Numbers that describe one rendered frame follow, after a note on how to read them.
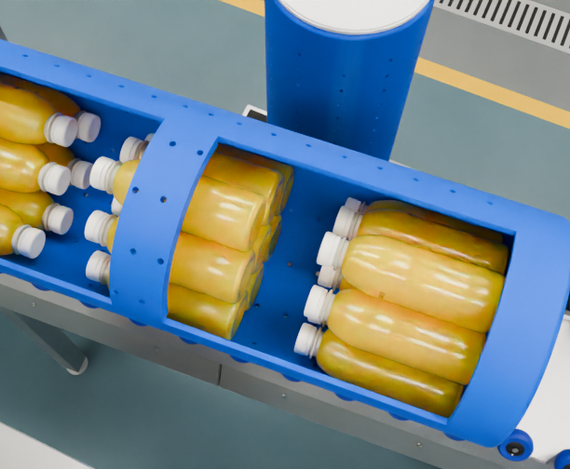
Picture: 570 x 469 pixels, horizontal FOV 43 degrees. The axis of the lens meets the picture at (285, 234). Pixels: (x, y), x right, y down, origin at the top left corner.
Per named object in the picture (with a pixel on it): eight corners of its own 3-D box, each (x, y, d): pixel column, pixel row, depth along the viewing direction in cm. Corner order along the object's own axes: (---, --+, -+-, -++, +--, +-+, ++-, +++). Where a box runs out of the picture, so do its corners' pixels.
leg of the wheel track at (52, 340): (82, 378, 193) (0, 302, 136) (62, 370, 194) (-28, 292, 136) (91, 357, 195) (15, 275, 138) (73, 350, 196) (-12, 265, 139)
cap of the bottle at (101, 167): (121, 157, 88) (108, 153, 88) (106, 166, 84) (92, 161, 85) (116, 186, 89) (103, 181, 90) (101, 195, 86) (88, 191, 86)
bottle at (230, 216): (271, 188, 86) (128, 141, 89) (253, 207, 80) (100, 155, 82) (257, 240, 89) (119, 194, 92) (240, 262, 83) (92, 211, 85)
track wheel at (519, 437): (539, 444, 91) (538, 434, 93) (504, 432, 92) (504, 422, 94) (525, 469, 93) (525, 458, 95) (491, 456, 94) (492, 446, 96)
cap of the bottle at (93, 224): (102, 217, 87) (88, 212, 88) (95, 247, 88) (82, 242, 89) (115, 212, 91) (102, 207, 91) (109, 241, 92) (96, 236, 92)
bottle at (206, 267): (245, 257, 83) (98, 207, 86) (229, 313, 85) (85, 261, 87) (260, 244, 90) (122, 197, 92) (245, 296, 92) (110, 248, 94)
